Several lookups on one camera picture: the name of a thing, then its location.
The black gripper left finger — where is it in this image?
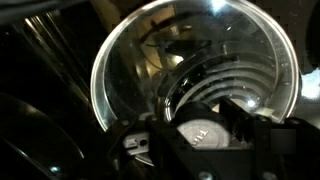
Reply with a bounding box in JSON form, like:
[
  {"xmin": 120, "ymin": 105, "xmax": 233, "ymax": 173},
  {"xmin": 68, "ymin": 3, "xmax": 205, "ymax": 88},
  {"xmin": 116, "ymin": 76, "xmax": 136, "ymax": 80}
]
[{"xmin": 145, "ymin": 115, "xmax": 183, "ymax": 180}]

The glass lid with black knob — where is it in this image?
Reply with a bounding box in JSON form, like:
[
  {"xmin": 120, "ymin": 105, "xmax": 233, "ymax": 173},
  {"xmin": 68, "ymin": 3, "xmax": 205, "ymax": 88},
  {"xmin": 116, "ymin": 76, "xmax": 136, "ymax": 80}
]
[{"xmin": 90, "ymin": 0, "xmax": 301, "ymax": 152}]

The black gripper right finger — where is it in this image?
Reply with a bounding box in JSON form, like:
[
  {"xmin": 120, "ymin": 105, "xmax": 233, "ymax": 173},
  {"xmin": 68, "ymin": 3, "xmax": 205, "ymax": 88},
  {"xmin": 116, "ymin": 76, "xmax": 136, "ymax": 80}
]
[{"xmin": 218, "ymin": 95, "xmax": 272, "ymax": 152}]

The black electric stove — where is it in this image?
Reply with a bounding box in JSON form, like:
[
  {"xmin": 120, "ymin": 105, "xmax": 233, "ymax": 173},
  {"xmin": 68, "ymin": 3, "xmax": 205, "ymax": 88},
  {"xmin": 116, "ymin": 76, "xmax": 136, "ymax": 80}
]
[{"xmin": 0, "ymin": 0, "xmax": 320, "ymax": 180}]

